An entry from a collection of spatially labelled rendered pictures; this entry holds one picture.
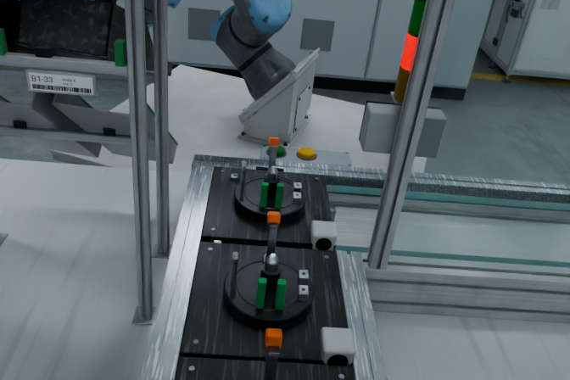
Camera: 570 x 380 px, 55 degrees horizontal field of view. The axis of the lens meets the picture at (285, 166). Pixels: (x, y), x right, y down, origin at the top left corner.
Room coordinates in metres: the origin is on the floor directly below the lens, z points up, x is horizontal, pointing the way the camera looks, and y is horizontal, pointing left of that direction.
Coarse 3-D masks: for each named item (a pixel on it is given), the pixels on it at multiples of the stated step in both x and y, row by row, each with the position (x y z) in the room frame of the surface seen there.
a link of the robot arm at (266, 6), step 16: (240, 0) 1.37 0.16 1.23; (256, 0) 1.33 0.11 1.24; (272, 0) 1.36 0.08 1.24; (288, 0) 1.39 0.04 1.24; (240, 16) 1.36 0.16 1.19; (256, 16) 1.32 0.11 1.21; (272, 16) 1.33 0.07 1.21; (288, 16) 1.37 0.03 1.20; (240, 32) 1.37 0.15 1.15; (256, 32) 1.35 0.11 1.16; (272, 32) 1.36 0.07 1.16
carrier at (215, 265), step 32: (224, 256) 0.71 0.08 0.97; (256, 256) 0.72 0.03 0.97; (288, 256) 0.73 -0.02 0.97; (320, 256) 0.74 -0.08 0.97; (192, 288) 0.63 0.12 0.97; (224, 288) 0.62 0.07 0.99; (256, 288) 0.62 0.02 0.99; (288, 288) 0.63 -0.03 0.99; (320, 288) 0.66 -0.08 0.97; (192, 320) 0.56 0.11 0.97; (224, 320) 0.57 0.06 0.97; (256, 320) 0.56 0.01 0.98; (288, 320) 0.57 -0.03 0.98; (320, 320) 0.59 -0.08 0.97; (192, 352) 0.51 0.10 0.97; (224, 352) 0.51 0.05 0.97; (256, 352) 0.52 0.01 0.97; (288, 352) 0.53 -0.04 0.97; (320, 352) 0.53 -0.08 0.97; (352, 352) 0.52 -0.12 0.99
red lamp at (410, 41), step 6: (408, 36) 0.78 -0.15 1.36; (414, 36) 0.77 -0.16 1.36; (408, 42) 0.77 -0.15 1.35; (414, 42) 0.76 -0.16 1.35; (408, 48) 0.77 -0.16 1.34; (414, 48) 0.76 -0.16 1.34; (402, 54) 0.79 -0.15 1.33; (408, 54) 0.77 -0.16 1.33; (402, 60) 0.78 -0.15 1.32; (408, 60) 0.77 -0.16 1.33; (402, 66) 0.77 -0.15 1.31; (408, 66) 0.77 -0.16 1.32
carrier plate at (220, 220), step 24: (216, 168) 0.99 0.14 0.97; (240, 168) 1.00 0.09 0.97; (216, 192) 0.90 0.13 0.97; (312, 192) 0.94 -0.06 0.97; (216, 216) 0.82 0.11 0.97; (240, 216) 0.83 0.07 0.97; (312, 216) 0.85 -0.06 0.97; (240, 240) 0.76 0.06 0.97; (264, 240) 0.77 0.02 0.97; (288, 240) 0.77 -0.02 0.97
